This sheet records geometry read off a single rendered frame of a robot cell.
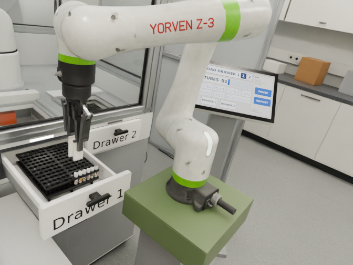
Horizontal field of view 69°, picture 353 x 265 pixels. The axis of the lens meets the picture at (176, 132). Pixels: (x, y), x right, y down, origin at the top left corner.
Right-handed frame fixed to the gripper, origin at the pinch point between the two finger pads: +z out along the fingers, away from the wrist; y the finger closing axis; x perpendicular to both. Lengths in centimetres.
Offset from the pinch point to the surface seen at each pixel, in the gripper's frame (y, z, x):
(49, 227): 11.0, 15.1, -13.3
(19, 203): -13.2, 24.1, -12.3
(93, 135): -19.3, 9.0, 18.9
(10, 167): -14.8, 10.7, -13.2
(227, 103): -1, -1, 93
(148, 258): 20, 45, 19
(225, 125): -3, 15, 101
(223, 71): -13, -17, 99
